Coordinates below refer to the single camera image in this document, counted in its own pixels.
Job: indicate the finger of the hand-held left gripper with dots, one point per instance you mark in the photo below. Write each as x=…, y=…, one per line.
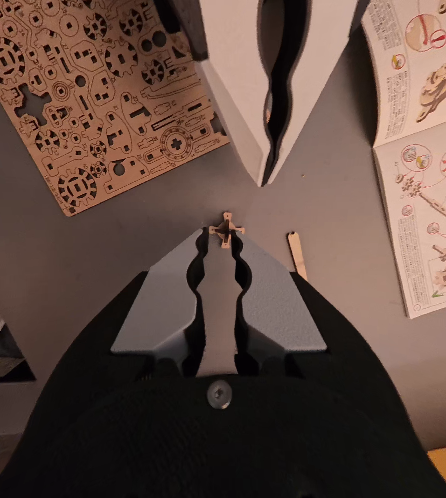
x=320, y=58
x=234, y=77

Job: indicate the small wooden cross-shaped part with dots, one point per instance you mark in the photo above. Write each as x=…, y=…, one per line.
x=226, y=230

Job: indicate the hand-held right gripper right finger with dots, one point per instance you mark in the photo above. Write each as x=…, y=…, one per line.
x=281, y=311

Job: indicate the small flat wooden stick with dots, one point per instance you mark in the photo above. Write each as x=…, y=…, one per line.
x=297, y=256

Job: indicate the laser-cut wooden parts sheet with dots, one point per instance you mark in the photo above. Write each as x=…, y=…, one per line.
x=129, y=151

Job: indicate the open instruction booklet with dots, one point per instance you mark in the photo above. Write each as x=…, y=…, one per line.
x=409, y=241

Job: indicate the dark object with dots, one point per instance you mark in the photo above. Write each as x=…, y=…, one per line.
x=1, y=362

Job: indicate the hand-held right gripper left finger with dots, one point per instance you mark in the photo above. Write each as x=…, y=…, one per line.
x=157, y=311

